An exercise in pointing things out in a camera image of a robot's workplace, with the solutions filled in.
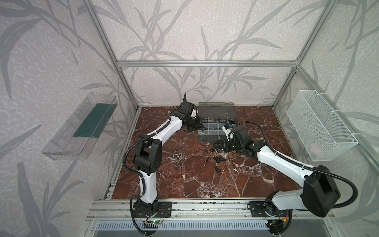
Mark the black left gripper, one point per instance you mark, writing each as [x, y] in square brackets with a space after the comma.
[193, 125]

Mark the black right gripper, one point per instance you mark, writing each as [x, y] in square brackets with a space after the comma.
[226, 144]

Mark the grey plastic organizer box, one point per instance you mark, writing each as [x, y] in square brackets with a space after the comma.
[213, 116]

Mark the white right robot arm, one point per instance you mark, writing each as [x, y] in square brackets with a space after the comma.
[318, 193]

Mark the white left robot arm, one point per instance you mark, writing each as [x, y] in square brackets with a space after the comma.
[147, 155]

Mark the brass screws pile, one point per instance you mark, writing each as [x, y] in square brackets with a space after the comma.
[233, 156]

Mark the black screws pile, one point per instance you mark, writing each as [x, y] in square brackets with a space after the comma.
[213, 155]

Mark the silver nuts pile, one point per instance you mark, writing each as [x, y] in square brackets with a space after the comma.
[178, 157]

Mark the aluminium back crossbar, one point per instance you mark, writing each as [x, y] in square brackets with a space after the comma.
[202, 63]

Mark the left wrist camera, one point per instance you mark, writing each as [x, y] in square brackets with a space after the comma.
[187, 109]

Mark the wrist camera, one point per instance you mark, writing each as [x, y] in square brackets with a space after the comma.
[237, 132]
[187, 109]

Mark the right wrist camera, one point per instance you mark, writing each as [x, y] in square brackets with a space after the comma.
[237, 132]

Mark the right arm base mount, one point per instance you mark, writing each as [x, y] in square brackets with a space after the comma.
[265, 210]

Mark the white wire mesh basket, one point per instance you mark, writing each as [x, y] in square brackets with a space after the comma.
[321, 130]

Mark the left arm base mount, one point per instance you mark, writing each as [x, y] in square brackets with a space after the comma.
[151, 209]

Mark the clear plastic wall tray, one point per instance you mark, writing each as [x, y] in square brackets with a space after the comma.
[77, 137]

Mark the aluminium front rail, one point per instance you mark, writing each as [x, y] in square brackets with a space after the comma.
[187, 209]

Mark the aluminium frame post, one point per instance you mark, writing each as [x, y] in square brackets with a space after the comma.
[325, 14]

